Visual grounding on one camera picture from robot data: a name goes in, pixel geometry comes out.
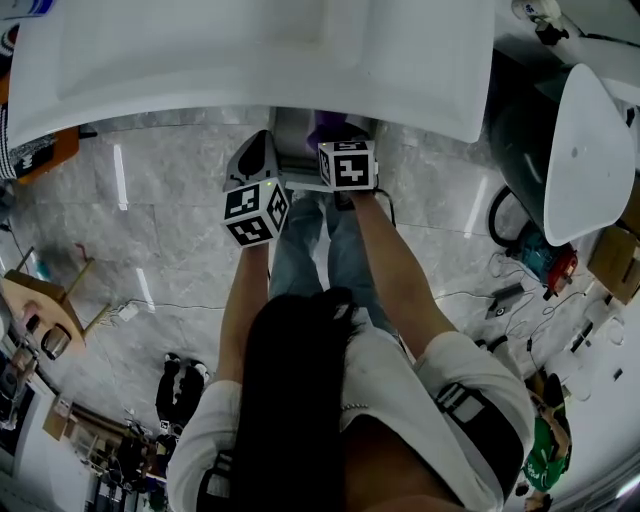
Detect striped black white blanket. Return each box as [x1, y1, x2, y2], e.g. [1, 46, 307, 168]
[0, 102, 17, 182]

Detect metal cup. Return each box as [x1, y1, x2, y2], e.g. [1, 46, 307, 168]
[39, 322, 73, 362]

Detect white vanity cabinet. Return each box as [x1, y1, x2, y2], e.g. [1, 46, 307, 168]
[7, 0, 497, 151]

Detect person's torso in white shirt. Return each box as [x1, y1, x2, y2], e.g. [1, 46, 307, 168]
[167, 319, 536, 512]

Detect small black ledge device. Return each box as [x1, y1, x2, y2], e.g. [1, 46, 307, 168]
[533, 13, 571, 47]

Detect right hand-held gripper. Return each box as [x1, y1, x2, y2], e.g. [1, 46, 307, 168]
[317, 139, 380, 194]

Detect grey floor device box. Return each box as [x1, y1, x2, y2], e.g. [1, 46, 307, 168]
[483, 282, 525, 320]

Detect white drawer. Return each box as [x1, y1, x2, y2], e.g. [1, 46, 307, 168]
[272, 106, 375, 195]

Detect black white knitted throw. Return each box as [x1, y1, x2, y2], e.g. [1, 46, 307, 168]
[0, 22, 21, 61]

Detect orange sofa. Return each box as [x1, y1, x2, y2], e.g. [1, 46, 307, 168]
[0, 24, 82, 187]

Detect black grey harness strap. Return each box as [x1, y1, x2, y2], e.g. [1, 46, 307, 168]
[197, 449, 236, 512]
[434, 382, 526, 501]

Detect grey patterned cushion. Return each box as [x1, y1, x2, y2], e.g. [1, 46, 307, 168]
[9, 133, 60, 180]

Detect person's right forearm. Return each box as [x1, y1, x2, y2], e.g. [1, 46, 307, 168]
[347, 189, 459, 364]

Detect purple cloth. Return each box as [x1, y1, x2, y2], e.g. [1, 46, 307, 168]
[307, 110, 352, 147]

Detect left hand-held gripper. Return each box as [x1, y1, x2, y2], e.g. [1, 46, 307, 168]
[221, 129, 291, 249]

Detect wooden side table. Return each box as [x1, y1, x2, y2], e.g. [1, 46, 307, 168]
[2, 256, 115, 350]

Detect person's legs in blue jeans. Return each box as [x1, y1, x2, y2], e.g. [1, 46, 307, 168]
[269, 192, 401, 346]

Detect person's left forearm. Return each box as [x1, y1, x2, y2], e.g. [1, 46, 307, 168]
[215, 242, 281, 386]

